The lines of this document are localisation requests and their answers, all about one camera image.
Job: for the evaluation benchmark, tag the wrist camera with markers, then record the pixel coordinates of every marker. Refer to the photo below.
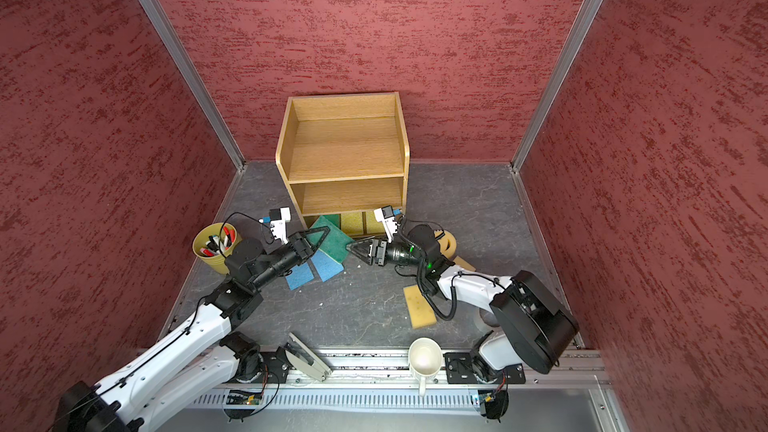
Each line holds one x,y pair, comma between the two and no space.
276,222
388,217

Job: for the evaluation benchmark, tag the yellow pen cup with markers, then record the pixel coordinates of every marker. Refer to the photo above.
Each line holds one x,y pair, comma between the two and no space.
217,263

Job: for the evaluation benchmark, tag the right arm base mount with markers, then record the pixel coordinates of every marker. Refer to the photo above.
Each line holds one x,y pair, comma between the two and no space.
465,368

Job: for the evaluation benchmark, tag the markers in cup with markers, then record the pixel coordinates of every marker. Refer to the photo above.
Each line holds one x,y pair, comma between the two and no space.
220,243

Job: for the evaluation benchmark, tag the white mug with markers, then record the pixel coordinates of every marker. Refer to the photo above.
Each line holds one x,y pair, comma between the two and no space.
425,360

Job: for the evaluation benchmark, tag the light blue sponge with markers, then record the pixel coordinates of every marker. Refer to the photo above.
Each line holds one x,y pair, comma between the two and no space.
325,266
299,276

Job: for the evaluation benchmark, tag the dark green sponge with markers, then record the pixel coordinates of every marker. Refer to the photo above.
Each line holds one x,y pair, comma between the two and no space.
336,241

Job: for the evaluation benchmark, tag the grey stapler on rail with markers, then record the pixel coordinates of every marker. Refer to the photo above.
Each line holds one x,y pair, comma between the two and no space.
305,360

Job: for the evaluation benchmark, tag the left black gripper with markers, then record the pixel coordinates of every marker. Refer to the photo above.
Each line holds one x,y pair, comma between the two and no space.
301,244

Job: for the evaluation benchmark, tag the yellow smiley face sponge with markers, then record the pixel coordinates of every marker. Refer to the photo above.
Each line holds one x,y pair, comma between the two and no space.
447,243

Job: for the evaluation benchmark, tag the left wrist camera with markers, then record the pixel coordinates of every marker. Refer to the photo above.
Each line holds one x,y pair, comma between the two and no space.
276,222

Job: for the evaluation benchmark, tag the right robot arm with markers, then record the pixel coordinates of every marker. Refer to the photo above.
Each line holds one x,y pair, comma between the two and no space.
532,326

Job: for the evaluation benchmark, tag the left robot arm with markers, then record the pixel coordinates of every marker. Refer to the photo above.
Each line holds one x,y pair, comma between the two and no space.
204,351

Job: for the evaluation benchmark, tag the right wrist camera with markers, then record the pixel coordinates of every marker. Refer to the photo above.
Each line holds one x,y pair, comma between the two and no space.
388,217

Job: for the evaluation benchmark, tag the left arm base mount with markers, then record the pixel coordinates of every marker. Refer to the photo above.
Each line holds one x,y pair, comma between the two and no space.
263,367

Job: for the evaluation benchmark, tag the bright green sponge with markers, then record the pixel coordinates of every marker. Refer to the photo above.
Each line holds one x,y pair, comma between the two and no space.
335,219

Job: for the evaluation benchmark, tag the wooden three-tier shelf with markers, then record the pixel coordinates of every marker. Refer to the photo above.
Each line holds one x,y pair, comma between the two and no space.
346,153

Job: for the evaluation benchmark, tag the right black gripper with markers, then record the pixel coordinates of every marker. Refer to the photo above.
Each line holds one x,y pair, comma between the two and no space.
379,250

